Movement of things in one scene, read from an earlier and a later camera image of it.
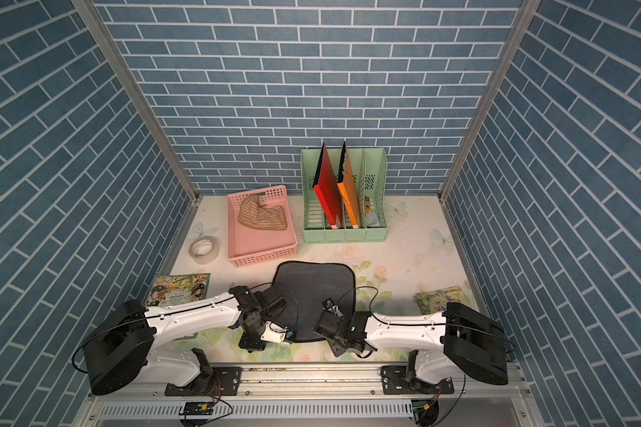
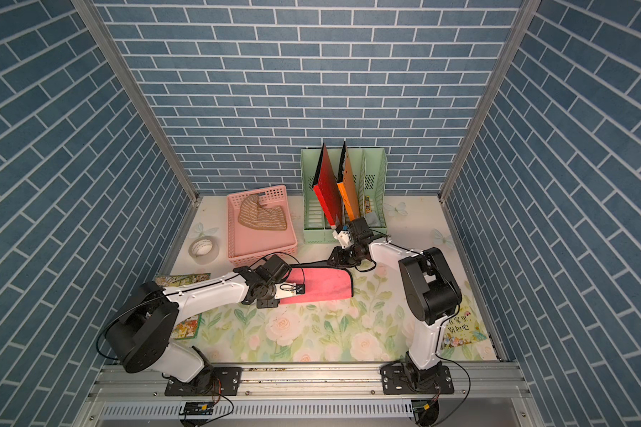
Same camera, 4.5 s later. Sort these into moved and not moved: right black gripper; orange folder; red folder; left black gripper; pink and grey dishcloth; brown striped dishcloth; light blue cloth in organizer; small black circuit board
Moved: left black gripper; pink and grey dishcloth; right black gripper
Not moved: light blue cloth in organizer; red folder; brown striped dishcloth; small black circuit board; orange folder
